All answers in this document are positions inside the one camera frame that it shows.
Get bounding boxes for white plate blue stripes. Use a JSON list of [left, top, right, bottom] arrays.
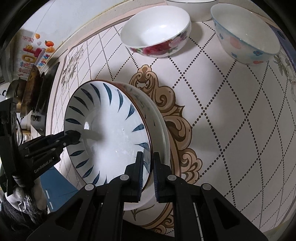
[[64, 80, 152, 186]]

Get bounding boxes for white bowl pastel flowers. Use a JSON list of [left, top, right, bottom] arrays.
[[211, 4, 281, 65]]

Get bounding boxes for white gloved left hand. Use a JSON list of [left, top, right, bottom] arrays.
[[4, 178, 48, 220]]

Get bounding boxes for black induction cooktop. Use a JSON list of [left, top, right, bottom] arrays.
[[31, 62, 60, 136]]

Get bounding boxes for white plate pink flowers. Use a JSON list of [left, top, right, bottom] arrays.
[[123, 130, 181, 230]]

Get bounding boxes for steel pot with lid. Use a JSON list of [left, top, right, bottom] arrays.
[[5, 78, 27, 102]]

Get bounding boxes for patterned pink table mat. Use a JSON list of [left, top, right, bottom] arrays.
[[46, 15, 295, 240]]

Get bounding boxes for colourful fruit sticker poster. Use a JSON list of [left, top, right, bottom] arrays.
[[14, 29, 56, 78]]

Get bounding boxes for white bowl red flowers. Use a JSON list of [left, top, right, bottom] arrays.
[[120, 6, 192, 58]]

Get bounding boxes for purple smartphone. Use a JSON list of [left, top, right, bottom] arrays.
[[270, 25, 296, 65]]

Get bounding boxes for white bowl black rim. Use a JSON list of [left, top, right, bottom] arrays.
[[165, 0, 218, 22]]

